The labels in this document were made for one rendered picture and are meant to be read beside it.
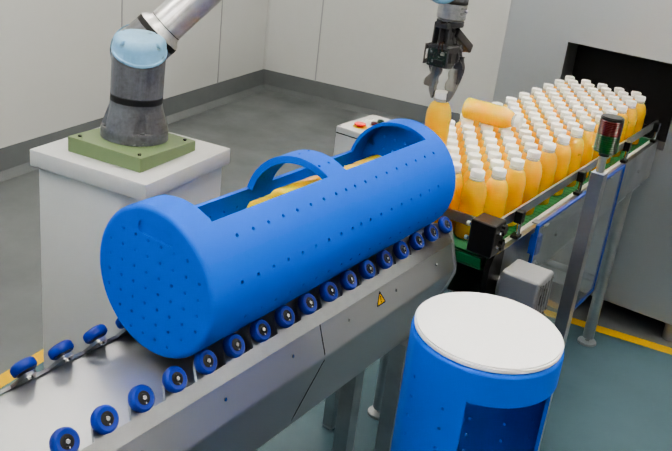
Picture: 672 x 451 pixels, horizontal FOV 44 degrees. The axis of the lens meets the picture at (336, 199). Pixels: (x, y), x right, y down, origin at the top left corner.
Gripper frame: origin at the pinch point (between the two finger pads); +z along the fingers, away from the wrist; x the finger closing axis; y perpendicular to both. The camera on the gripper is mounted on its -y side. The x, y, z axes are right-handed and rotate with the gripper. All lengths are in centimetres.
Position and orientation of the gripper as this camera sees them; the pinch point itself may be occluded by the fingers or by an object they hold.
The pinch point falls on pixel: (441, 94)
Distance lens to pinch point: 223.6
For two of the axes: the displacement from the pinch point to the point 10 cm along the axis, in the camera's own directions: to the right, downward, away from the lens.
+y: -5.7, 2.4, -7.8
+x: 8.1, 3.0, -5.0
